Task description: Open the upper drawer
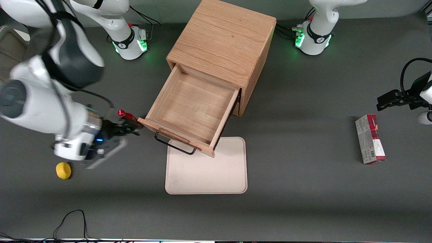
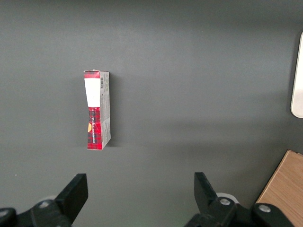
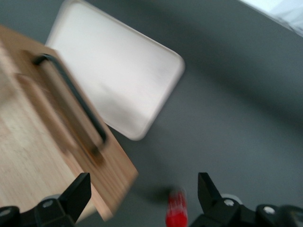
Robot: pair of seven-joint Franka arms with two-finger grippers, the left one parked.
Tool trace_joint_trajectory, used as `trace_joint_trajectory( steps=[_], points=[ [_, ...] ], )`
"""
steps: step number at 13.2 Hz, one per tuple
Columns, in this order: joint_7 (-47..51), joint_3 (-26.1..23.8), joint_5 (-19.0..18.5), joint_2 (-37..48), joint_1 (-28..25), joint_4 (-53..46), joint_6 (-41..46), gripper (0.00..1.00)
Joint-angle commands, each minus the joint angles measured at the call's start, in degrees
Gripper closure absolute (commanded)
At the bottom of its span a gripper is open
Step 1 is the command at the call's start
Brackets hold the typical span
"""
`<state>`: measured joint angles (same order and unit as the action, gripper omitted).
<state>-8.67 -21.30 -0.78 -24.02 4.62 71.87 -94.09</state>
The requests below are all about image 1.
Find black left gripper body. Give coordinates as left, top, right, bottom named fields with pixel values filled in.
left=401, top=72, right=432, bottom=110

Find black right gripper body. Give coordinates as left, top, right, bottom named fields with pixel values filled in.
left=97, top=119, right=128, bottom=146

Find black metal drawer handle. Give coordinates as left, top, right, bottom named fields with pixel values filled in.
left=154, top=132, right=197, bottom=155

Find wooden drawer with shallow front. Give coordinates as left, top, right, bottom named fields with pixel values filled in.
left=137, top=63, right=242, bottom=158

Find wooden drawer cabinet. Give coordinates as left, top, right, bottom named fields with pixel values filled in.
left=166, top=0, right=277, bottom=117

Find red cola bottle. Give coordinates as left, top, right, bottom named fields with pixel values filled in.
left=117, top=109, right=142, bottom=129

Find grey and red carton box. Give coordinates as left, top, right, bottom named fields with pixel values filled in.
left=355, top=114, right=386, bottom=165

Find yellow lemon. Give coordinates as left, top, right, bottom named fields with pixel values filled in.
left=56, top=162, right=72, bottom=180

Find beige plastic tray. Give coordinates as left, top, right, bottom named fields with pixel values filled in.
left=165, top=137, right=248, bottom=195

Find beige object beside table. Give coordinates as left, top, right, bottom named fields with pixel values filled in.
left=0, top=25, right=30, bottom=82

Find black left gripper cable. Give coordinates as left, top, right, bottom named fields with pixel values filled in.
left=400, top=58, right=432, bottom=96

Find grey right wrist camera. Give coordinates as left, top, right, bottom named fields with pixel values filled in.
left=82, top=138, right=128, bottom=170

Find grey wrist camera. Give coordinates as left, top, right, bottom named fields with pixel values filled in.
left=417, top=111, right=432, bottom=125
left=82, top=138, right=128, bottom=170

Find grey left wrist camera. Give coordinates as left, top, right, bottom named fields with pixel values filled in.
left=417, top=111, right=432, bottom=125

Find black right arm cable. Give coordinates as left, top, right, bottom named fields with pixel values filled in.
left=34, top=0, right=115, bottom=135

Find black looped cable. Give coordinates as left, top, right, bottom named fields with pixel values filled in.
left=0, top=210, right=102, bottom=242

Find black right arm base cables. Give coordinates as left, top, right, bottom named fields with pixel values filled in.
left=128, top=5, right=162, bottom=44

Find black arm base cables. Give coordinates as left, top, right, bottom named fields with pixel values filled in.
left=128, top=5, right=162, bottom=44
left=275, top=6, right=316, bottom=38

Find black left arm base cables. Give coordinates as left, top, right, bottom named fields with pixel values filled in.
left=275, top=6, right=316, bottom=38

